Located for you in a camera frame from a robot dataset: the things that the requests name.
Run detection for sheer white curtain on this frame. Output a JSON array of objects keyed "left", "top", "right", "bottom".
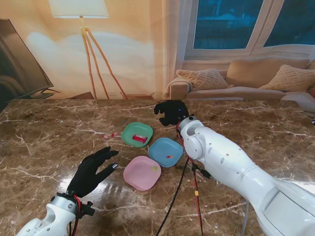
[{"left": 161, "top": 0, "right": 195, "bottom": 99}]

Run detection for low wooden tv cabinet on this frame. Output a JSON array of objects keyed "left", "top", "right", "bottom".
[{"left": 66, "top": 91, "right": 95, "bottom": 100}]

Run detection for cream throw blanket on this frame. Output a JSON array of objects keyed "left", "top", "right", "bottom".
[{"left": 164, "top": 77, "right": 194, "bottom": 96}]

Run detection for pink square plastic dish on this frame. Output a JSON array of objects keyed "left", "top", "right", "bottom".
[{"left": 123, "top": 155, "right": 162, "bottom": 191}]

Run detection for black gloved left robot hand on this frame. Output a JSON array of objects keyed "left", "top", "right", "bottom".
[{"left": 66, "top": 146, "right": 119, "bottom": 199}]

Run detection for red black right arm cables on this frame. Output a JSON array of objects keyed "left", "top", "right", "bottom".
[{"left": 156, "top": 122, "right": 249, "bottom": 236}]

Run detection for cream knitted cushion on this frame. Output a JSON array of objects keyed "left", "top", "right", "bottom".
[
  {"left": 259, "top": 64, "right": 315, "bottom": 92},
  {"left": 175, "top": 68, "right": 229, "bottom": 91}
]

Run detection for flat screen television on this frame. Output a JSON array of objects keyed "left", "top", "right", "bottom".
[{"left": 0, "top": 18, "right": 61, "bottom": 106}]

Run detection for red black left arm cables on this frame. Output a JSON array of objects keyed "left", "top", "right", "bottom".
[{"left": 67, "top": 195, "right": 82, "bottom": 236}]

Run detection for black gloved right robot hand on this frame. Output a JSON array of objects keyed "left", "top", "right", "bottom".
[{"left": 154, "top": 100, "right": 190, "bottom": 127}]

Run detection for beige sofa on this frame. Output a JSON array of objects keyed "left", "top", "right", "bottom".
[{"left": 166, "top": 58, "right": 315, "bottom": 116}]

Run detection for white framed window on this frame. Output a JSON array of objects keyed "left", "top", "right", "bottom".
[{"left": 184, "top": 0, "right": 315, "bottom": 59}]

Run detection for red black arm cables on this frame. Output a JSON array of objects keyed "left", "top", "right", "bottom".
[
  {"left": 156, "top": 122, "right": 249, "bottom": 236},
  {"left": 67, "top": 195, "right": 82, "bottom": 236}
]

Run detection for wooden tripod floor lamp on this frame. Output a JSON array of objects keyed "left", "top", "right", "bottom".
[{"left": 48, "top": 0, "right": 128, "bottom": 100}]

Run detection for green square plastic dish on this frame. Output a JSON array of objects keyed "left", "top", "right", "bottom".
[{"left": 121, "top": 122, "right": 154, "bottom": 148}]

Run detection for blue square plastic dish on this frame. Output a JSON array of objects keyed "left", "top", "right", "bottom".
[{"left": 148, "top": 137, "right": 184, "bottom": 168}]

